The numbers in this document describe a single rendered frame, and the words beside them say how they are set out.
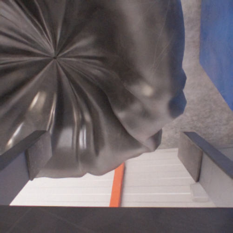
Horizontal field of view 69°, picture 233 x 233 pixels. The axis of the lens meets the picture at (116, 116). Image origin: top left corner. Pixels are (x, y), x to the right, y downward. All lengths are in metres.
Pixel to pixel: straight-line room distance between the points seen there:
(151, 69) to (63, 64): 0.24
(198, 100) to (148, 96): 0.86
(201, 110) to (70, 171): 0.88
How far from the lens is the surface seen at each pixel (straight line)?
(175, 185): 1.16
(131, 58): 0.26
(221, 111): 1.18
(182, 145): 0.16
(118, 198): 1.11
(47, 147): 0.17
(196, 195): 1.08
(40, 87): 0.46
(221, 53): 0.69
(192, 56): 0.96
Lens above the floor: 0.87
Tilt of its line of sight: 51 degrees down
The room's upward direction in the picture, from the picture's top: 169 degrees counter-clockwise
